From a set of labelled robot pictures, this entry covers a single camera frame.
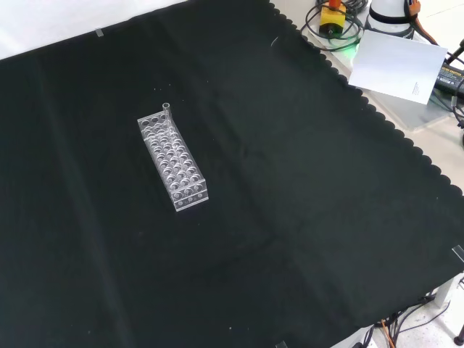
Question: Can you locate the clear glass test tube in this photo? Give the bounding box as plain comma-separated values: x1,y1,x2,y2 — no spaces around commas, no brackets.
162,102,176,141

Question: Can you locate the clear test tube rack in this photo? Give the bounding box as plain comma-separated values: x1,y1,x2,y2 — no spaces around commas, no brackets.
136,111,210,213

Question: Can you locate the black cloth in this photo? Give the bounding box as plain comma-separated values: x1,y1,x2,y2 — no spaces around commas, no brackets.
0,0,464,348

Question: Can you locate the yellow stop button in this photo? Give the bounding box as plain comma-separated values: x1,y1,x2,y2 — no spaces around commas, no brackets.
318,0,347,38

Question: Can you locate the pale board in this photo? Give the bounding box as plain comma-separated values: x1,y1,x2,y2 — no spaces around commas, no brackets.
347,29,450,107

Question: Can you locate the black power adapter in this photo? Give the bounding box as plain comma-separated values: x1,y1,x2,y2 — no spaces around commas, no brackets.
434,61,464,99

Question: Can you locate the black looped cable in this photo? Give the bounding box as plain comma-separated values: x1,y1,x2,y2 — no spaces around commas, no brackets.
304,0,365,51

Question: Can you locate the grey base plate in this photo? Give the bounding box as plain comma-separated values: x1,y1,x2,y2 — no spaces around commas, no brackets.
300,25,455,132

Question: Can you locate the orange cable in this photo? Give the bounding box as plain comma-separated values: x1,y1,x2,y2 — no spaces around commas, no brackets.
406,0,440,47

